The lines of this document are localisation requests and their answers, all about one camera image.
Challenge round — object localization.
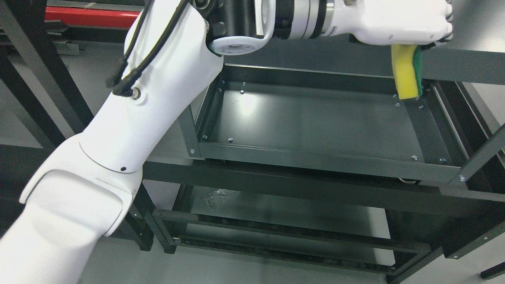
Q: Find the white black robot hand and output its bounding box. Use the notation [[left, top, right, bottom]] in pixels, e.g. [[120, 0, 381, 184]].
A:
[[324, 0, 453, 45]]

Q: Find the green yellow sponge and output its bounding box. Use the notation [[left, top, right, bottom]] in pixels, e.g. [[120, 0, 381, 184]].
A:
[[390, 44, 423, 100]]

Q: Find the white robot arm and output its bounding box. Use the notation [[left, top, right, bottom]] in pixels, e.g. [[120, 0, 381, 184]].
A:
[[1, 0, 277, 284]]

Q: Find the dark grey shelf cart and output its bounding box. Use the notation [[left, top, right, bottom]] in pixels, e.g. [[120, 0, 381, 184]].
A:
[[144, 64, 504, 284]]

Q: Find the black metal shelf rack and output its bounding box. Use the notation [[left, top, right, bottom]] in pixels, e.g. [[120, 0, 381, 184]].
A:
[[0, 0, 154, 251]]

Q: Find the red metal beam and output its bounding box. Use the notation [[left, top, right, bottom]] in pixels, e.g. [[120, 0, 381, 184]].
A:
[[44, 6, 140, 28]]

